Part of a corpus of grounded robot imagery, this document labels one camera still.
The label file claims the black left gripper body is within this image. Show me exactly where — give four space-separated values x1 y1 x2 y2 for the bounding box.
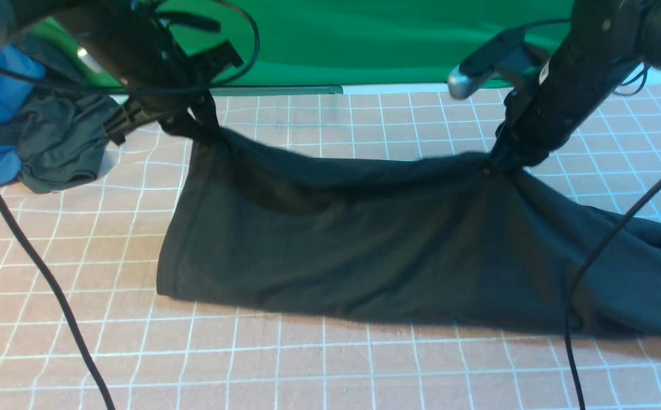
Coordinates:
52 1 218 115

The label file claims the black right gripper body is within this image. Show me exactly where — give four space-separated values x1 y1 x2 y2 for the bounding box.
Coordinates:
489 34 639 171

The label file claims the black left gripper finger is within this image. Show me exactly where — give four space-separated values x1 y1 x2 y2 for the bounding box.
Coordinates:
104 100 194 146
182 41 243 137

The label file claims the dark gray long-sleeve shirt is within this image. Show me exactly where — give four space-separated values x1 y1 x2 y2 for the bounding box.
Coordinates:
156 126 661 345

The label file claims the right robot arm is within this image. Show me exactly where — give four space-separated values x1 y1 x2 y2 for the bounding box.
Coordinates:
489 1 661 171

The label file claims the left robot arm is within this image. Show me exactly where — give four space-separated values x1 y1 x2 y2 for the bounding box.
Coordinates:
0 1 243 145

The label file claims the dark gray crumpled garment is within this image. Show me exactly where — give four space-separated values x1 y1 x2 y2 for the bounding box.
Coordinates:
0 34 123 194

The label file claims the green backdrop cloth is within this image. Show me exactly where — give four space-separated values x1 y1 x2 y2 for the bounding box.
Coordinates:
27 1 574 87

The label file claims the pink checkered tablecloth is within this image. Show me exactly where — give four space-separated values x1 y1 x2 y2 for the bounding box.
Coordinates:
0 84 661 410

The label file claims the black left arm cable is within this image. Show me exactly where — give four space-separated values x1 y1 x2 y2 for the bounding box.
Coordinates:
0 0 262 410

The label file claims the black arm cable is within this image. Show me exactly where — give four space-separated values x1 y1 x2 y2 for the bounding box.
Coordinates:
0 0 262 410
521 17 661 410

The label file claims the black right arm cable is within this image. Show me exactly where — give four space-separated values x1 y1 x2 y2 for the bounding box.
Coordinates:
521 17 661 410

